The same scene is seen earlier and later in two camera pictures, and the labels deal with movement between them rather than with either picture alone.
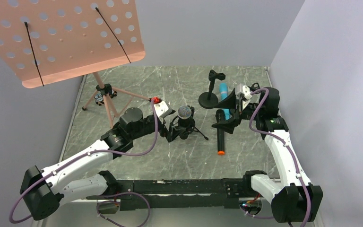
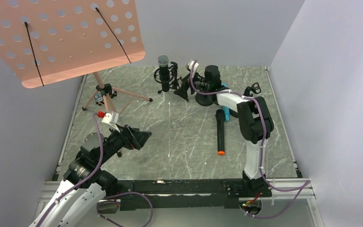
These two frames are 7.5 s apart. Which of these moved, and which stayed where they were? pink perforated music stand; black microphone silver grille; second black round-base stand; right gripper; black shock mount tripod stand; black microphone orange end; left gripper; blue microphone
Moved: black shock mount tripod stand; black microphone silver grille; left gripper; right gripper
Stayed: black microphone orange end; blue microphone; pink perforated music stand; second black round-base stand
